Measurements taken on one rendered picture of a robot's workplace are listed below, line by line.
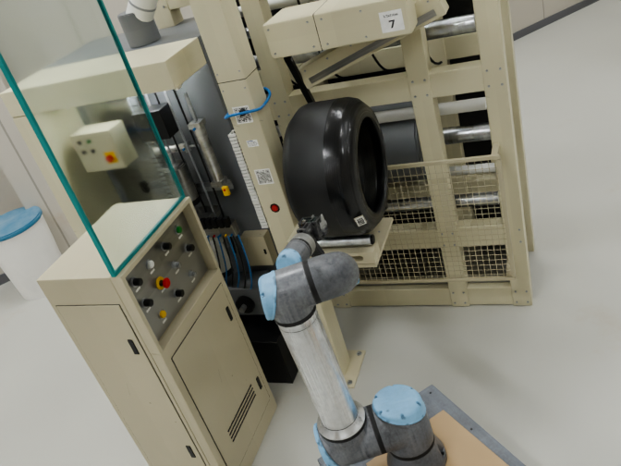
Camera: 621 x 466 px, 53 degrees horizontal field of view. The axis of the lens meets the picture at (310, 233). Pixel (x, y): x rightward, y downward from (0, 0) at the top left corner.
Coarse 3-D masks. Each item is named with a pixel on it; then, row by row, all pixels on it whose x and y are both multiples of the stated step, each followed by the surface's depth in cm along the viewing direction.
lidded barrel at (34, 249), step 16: (32, 208) 490; (0, 224) 481; (16, 224) 472; (32, 224) 469; (0, 240) 459; (16, 240) 464; (32, 240) 472; (48, 240) 485; (0, 256) 469; (16, 256) 469; (32, 256) 475; (48, 256) 485; (16, 272) 477; (32, 272) 479; (32, 288) 486
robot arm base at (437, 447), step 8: (440, 440) 200; (432, 448) 193; (440, 448) 197; (392, 456) 195; (424, 456) 191; (432, 456) 192; (440, 456) 194; (392, 464) 196; (400, 464) 193; (408, 464) 192; (416, 464) 191; (424, 464) 191; (432, 464) 192; (440, 464) 193
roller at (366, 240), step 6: (372, 234) 267; (324, 240) 273; (330, 240) 272; (336, 240) 271; (342, 240) 270; (348, 240) 268; (354, 240) 267; (360, 240) 266; (366, 240) 265; (372, 240) 265; (324, 246) 274; (330, 246) 273; (336, 246) 272
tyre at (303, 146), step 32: (288, 128) 253; (320, 128) 244; (352, 128) 243; (288, 160) 246; (320, 160) 240; (352, 160) 240; (384, 160) 280; (288, 192) 250; (320, 192) 243; (352, 192) 242; (384, 192) 278; (352, 224) 251
